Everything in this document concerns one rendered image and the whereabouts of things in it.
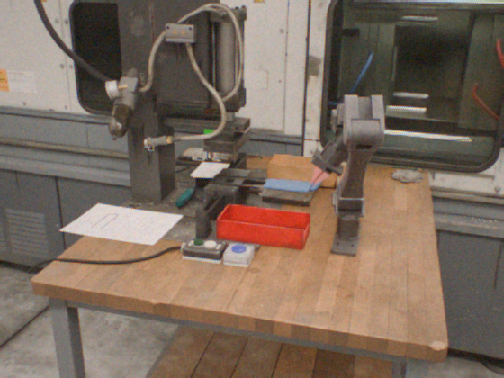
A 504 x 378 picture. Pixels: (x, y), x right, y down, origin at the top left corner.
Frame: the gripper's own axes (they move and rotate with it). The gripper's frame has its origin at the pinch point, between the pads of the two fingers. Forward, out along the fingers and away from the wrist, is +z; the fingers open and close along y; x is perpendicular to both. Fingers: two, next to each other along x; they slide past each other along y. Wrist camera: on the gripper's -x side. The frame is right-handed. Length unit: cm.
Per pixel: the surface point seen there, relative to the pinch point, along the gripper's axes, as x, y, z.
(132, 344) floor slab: -37, 19, 128
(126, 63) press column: 4, 67, 1
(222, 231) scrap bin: 23.3, 14.3, 18.6
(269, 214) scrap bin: 12.1, 5.8, 11.1
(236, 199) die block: 6.2, 16.5, 16.0
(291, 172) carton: -24.9, 6.1, 9.9
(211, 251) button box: 36.2, 13.9, 18.2
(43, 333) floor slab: -34, 56, 151
